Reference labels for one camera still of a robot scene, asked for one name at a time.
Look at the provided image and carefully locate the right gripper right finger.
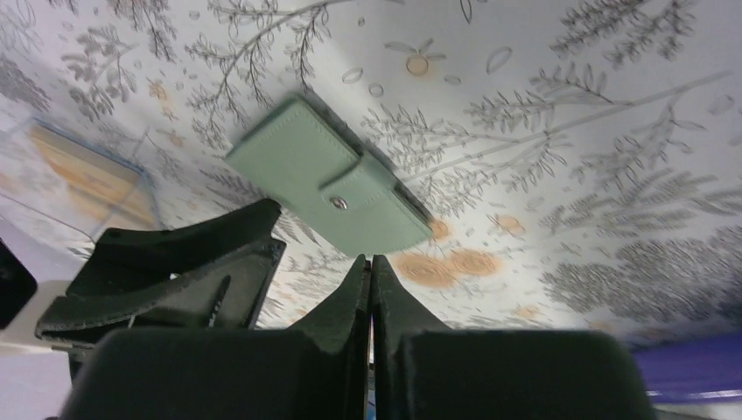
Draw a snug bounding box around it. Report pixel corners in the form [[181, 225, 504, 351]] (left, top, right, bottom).
[[371, 255, 655, 419]]

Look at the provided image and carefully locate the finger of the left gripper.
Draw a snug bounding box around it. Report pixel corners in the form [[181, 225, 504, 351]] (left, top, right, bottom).
[[92, 199, 281, 273], [35, 238, 286, 348]]

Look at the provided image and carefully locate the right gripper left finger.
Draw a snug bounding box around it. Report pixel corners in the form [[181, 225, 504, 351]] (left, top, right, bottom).
[[60, 256, 371, 419]]

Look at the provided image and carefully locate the green card holder wallet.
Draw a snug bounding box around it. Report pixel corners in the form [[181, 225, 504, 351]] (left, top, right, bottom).
[[225, 96, 432, 257]]

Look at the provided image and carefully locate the clear box with orange blocks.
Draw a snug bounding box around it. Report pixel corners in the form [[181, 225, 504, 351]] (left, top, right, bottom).
[[1, 119, 162, 248]]

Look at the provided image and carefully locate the floral table mat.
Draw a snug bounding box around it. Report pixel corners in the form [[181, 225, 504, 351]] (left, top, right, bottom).
[[1, 1, 741, 347]]

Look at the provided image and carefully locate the purple cylinder tube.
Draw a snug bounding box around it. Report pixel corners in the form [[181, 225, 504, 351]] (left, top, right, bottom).
[[633, 332, 741, 405]]

